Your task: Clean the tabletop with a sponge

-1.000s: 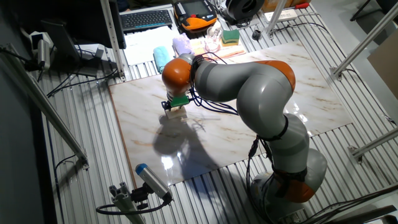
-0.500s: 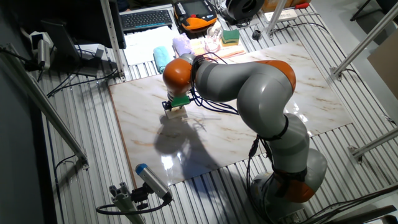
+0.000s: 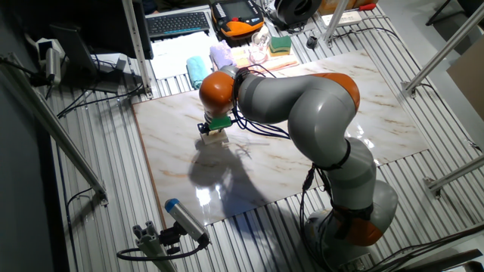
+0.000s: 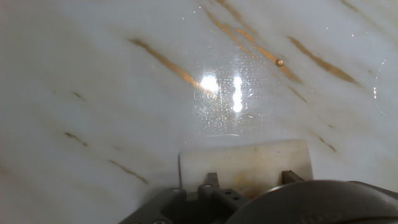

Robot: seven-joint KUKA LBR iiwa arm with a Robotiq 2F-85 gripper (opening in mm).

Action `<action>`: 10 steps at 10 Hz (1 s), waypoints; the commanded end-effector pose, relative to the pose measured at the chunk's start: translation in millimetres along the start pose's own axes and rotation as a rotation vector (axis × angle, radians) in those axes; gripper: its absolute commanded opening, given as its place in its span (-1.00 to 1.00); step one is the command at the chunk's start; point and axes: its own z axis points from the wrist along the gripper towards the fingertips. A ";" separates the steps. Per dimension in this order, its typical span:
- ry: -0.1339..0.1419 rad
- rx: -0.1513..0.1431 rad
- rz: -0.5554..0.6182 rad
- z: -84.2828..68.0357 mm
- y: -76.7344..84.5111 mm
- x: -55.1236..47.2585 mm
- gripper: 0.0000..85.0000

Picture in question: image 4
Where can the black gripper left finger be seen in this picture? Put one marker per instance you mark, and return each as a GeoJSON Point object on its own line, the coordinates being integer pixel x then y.
{"type": "Point", "coordinates": [224, 196]}

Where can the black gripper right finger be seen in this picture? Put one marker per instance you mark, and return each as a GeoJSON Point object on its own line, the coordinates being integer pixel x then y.
{"type": "Point", "coordinates": [289, 178]}

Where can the white rectangular sponge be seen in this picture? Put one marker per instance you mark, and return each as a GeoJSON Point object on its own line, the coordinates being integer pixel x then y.
{"type": "Point", "coordinates": [248, 158]}

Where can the small brown bead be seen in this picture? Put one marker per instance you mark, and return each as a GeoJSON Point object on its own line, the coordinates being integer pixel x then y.
{"type": "Point", "coordinates": [279, 62]}

